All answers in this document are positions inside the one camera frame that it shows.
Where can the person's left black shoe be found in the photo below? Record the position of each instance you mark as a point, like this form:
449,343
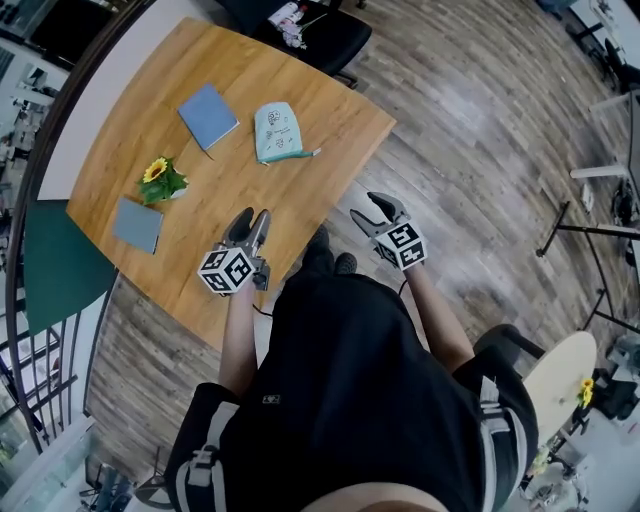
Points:
317,247

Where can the person's left forearm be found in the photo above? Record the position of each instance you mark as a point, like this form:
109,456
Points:
239,340

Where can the green board panel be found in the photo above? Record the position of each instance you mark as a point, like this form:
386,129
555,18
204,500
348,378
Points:
65,260

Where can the black office chair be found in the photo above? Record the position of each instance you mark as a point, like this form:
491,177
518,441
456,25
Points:
340,35

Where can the black stool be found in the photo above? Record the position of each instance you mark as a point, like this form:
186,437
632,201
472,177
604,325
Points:
505,340

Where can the person's right black shoe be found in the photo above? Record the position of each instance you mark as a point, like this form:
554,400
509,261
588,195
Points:
345,262

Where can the person's black clothing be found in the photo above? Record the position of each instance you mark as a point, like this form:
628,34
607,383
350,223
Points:
350,375

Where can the white board panel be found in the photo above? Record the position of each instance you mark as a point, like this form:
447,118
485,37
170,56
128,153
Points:
100,100

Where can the grey notebook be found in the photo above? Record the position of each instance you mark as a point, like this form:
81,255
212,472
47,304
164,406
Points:
136,225

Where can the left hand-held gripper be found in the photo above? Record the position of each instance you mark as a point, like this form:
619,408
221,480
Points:
227,270

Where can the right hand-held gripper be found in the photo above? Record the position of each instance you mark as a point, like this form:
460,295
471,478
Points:
402,245

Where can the light teal printed pouch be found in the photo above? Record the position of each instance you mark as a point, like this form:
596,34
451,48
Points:
277,132

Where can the round cream table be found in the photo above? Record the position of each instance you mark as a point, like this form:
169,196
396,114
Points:
560,380

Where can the black metal stand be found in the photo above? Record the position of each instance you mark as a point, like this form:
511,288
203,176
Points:
552,230

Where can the blue notebook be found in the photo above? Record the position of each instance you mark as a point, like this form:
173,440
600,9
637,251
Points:
207,115

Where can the small yellow artificial flower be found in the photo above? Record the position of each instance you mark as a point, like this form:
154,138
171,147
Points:
586,390

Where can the pale artificial flower bouquet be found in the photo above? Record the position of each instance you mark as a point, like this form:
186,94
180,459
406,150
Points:
292,30

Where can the black metal chair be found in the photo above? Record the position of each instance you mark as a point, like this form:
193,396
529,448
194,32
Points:
152,492

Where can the potted sunflower plant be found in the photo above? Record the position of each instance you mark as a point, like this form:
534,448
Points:
162,182

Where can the grey desk with white legs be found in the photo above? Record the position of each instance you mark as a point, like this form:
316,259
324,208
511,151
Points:
600,172

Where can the person's black shoe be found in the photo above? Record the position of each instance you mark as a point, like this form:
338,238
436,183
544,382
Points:
345,262
317,247

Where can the person's right forearm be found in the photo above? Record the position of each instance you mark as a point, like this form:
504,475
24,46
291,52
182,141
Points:
440,320

